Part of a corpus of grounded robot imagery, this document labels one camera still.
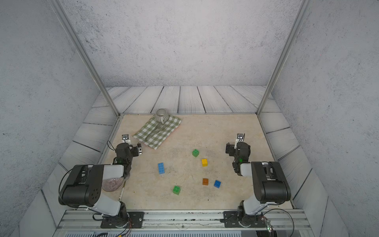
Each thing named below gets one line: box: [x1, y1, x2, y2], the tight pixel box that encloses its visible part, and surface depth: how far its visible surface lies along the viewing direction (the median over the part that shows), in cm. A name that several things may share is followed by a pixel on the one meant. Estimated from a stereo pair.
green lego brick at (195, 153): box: [191, 148, 200, 158], surface depth 98 cm
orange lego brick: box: [202, 178, 209, 186], surface depth 86 cm
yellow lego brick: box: [201, 158, 208, 167], surface depth 93 cm
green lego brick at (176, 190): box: [172, 185, 181, 196], surface depth 82 cm
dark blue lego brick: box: [213, 179, 222, 189], surface depth 86 cm
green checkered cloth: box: [131, 116, 183, 150], surface depth 110 cm
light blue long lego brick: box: [157, 162, 165, 175], surface depth 91 cm
